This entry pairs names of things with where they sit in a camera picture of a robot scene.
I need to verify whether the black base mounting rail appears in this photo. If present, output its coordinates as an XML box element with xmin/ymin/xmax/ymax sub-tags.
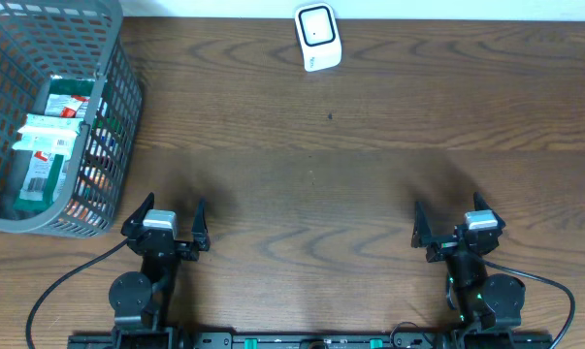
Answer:
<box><xmin>67</xmin><ymin>331</ymin><xmax>554</xmax><ymax>349</ymax></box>

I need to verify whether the mint green wipes packet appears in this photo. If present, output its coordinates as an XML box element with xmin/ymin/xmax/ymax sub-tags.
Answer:
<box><xmin>12</xmin><ymin>113</ymin><xmax>82</xmax><ymax>159</ymax></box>

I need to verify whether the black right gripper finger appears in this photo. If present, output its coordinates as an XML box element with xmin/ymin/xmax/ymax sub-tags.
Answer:
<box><xmin>411</xmin><ymin>202</ymin><xmax>433</xmax><ymax>248</ymax></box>
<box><xmin>473</xmin><ymin>192</ymin><xmax>505</xmax><ymax>228</ymax></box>

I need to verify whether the grey plastic mesh basket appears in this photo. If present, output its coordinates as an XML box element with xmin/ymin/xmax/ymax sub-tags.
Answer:
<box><xmin>0</xmin><ymin>1</ymin><xmax>143</xmax><ymax>238</ymax></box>

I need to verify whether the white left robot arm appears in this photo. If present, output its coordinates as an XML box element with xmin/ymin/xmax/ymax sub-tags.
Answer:
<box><xmin>109</xmin><ymin>193</ymin><xmax>211</xmax><ymax>349</ymax></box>

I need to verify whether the white barcode scanner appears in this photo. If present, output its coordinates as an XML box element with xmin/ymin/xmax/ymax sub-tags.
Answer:
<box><xmin>294</xmin><ymin>3</ymin><xmax>342</xmax><ymax>73</ymax></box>

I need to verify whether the red and white flat package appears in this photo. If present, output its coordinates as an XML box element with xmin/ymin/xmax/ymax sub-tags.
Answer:
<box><xmin>44</xmin><ymin>94</ymin><xmax>89</xmax><ymax>118</ymax></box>

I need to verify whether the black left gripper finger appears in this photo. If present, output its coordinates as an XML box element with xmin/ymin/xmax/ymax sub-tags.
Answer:
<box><xmin>191</xmin><ymin>198</ymin><xmax>211</xmax><ymax>251</ymax></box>
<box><xmin>120</xmin><ymin>192</ymin><xmax>154</xmax><ymax>237</ymax></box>

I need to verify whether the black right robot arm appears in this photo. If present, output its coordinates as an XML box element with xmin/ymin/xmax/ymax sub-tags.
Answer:
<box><xmin>411</xmin><ymin>193</ymin><xmax>526</xmax><ymax>348</ymax></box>

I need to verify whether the dark green flat package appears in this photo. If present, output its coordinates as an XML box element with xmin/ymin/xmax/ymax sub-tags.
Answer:
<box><xmin>14</xmin><ymin>79</ymin><xmax>95</xmax><ymax>212</ymax></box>

